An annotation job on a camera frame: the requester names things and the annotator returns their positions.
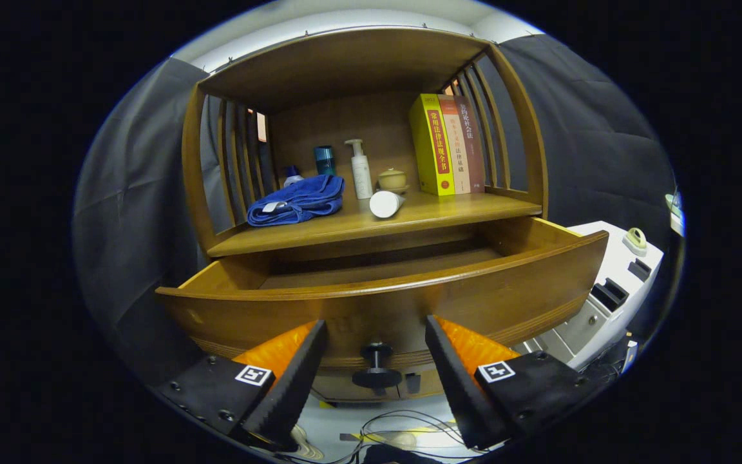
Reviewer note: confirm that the white green cream tube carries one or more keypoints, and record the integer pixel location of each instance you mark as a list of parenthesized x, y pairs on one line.
[(384, 204)]

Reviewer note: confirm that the white shelf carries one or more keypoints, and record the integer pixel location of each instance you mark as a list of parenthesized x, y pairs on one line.
[(678, 224)]

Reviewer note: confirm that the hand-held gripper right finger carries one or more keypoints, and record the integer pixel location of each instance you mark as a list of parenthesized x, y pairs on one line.
[(461, 393)]

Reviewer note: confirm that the pale green tape roll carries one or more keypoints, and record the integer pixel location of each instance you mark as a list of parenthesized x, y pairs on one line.
[(635, 240)]

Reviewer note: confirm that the wooden cabinet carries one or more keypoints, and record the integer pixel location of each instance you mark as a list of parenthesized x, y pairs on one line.
[(345, 129)]

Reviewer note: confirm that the wooden countertop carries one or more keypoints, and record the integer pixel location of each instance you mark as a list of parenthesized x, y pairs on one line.
[(448, 209)]

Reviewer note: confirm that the small white box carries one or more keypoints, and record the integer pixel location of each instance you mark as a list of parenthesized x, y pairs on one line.
[(629, 357)]

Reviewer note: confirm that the teal bottle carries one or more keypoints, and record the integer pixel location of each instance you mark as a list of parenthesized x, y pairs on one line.
[(324, 160)]

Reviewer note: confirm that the small black block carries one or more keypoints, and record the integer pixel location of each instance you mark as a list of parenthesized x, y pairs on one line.
[(609, 295), (639, 269)]

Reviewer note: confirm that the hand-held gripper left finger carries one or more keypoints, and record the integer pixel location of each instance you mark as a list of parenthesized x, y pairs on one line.
[(294, 386)]

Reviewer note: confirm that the blue towel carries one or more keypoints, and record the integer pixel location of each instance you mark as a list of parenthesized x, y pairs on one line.
[(300, 196)]

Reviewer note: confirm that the wooden drawer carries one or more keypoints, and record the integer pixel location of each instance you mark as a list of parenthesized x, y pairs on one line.
[(409, 303)]

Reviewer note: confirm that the white pump bottle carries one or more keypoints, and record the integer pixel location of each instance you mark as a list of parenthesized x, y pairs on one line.
[(362, 174)]

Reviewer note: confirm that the beige lidded tea bowl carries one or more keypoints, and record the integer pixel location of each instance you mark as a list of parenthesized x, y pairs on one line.
[(393, 180)]

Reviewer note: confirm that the orange beige book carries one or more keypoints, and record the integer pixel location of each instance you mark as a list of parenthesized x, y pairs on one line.
[(458, 154)]

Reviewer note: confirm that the yellow book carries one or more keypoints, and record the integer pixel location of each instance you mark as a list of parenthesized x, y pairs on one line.
[(426, 148)]

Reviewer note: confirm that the small white blue-capped bottle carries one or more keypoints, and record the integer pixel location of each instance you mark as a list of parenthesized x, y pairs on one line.
[(292, 179)]

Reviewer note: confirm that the white side cabinet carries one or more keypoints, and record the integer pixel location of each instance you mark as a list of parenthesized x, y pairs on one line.
[(603, 238)]

